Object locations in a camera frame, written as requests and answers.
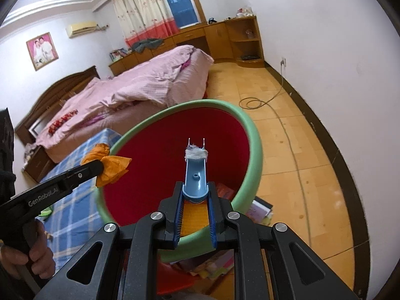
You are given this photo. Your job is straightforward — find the pink quilt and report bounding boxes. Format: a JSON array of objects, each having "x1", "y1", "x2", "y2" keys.
[{"x1": 36, "y1": 45, "x2": 215, "y2": 147}]

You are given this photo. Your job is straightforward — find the dark wooden nightstand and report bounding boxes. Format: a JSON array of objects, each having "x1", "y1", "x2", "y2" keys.
[{"x1": 22, "y1": 145, "x2": 55, "y2": 183}]

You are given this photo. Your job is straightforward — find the grey clothes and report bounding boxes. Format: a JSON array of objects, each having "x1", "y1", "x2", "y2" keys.
[{"x1": 131, "y1": 38, "x2": 164, "y2": 53}]

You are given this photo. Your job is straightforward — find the framed wall photo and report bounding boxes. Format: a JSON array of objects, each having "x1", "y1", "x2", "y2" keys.
[{"x1": 26, "y1": 32, "x2": 59, "y2": 71}]

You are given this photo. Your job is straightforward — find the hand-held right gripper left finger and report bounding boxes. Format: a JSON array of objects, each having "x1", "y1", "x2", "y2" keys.
[{"x1": 33, "y1": 181, "x2": 188, "y2": 300}]

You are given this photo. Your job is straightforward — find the orange wrapper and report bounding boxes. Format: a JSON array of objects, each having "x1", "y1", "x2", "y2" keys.
[{"x1": 80, "y1": 143, "x2": 132, "y2": 187}]

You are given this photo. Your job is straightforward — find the blue plastic handle piece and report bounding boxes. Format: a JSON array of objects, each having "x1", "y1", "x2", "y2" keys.
[{"x1": 182, "y1": 137, "x2": 209, "y2": 205}]

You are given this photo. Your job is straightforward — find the light wooden cabinet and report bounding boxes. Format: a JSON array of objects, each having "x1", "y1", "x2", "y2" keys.
[{"x1": 109, "y1": 15, "x2": 265, "y2": 76}]

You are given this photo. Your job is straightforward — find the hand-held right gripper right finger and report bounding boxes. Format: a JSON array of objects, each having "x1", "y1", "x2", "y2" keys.
[{"x1": 206, "y1": 182, "x2": 360, "y2": 300}]

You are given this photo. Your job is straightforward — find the red plastic stool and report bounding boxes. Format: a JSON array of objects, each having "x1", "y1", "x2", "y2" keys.
[{"x1": 156, "y1": 253, "x2": 201, "y2": 294}]

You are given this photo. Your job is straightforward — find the cream and red curtain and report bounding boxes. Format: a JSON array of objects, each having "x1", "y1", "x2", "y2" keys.
[{"x1": 112, "y1": 0, "x2": 180, "y2": 47}]

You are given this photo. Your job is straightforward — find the person's left hand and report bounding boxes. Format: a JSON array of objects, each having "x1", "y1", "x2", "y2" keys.
[{"x1": 0, "y1": 221, "x2": 56, "y2": 277}]

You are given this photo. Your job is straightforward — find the red pillow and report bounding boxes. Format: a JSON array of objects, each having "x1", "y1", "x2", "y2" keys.
[{"x1": 47, "y1": 109, "x2": 79, "y2": 135}]

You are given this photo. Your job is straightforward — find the air conditioner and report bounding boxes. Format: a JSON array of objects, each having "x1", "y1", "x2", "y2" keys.
[{"x1": 65, "y1": 21, "x2": 97, "y2": 38}]

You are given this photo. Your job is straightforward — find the row of books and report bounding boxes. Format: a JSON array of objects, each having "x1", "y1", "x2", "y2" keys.
[{"x1": 109, "y1": 48, "x2": 132, "y2": 61}]

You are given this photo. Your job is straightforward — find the window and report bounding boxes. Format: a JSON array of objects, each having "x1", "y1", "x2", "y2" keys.
[{"x1": 159, "y1": 0, "x2": 202, "y2": 29}]

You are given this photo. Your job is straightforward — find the brown wooden bed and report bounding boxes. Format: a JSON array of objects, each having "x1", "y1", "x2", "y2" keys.
[{"x1": 14, "y1": 45, "x2": 215, "y2": 163}]

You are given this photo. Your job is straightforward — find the colourful papers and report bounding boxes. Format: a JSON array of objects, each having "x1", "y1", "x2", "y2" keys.
[{"x1": 181, "y1": 250, "x2": 235, "y2": 280}]

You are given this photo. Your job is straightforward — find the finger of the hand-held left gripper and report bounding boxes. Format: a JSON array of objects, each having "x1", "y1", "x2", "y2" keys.
[{"x1": 61, "y1": 160, "x2": 105, "y2": 192}]

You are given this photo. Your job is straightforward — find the blue plaid cloth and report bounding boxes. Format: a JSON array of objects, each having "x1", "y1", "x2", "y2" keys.
[{"x1": 39, "y1": 128, "x2": 124, "y2": 269}]

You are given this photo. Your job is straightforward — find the grey power cable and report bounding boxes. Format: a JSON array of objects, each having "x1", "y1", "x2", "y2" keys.
[{"x1": 238, "y1": 64, "x2": 313, "y2": 251}]

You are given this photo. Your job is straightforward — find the green and red bin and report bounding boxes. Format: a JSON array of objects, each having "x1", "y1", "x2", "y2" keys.
[{"x1": 95, "y1": 99, "x2": 264, "y2": 262}]

